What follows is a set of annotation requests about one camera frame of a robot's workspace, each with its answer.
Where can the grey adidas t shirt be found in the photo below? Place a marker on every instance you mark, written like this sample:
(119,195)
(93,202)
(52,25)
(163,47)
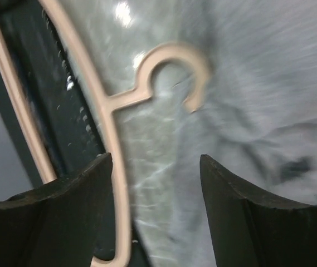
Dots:
(259,118)

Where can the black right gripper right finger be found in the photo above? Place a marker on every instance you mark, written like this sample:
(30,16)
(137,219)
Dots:
(253,227)

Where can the wooden hanger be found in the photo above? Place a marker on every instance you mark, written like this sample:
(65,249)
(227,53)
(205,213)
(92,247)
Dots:
(105,105)

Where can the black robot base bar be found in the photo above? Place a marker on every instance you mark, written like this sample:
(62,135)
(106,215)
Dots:
(63,110)

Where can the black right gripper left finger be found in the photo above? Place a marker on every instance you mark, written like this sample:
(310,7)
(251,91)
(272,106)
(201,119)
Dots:
(56,224)

